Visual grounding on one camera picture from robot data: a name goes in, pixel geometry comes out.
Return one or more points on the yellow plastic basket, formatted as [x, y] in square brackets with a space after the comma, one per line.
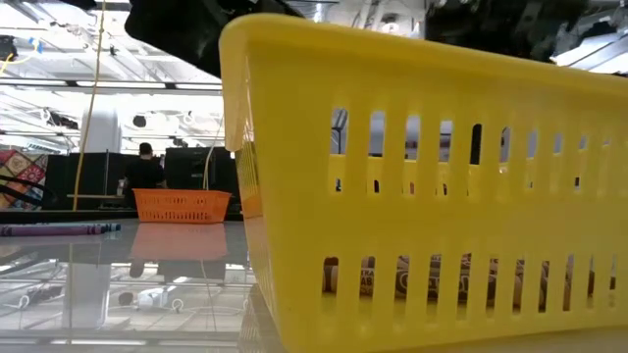
[392, 220]

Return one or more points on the orange plastic basket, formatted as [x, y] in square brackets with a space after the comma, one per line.
[181, 206]

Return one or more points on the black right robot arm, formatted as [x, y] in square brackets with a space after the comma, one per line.
[490, 24]

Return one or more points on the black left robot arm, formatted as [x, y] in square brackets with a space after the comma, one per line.
[186, 34]

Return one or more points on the black partition panel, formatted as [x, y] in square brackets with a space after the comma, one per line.
[196, 169]
[83, 179]

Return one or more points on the person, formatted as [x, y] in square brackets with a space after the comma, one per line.
[143, 174]

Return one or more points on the white pillar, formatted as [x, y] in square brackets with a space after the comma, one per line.
[100, 130]

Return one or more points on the purple crayon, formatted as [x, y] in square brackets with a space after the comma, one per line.
[49, 230]

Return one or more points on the colourful patterned quilt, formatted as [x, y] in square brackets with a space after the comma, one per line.
[22, 176]

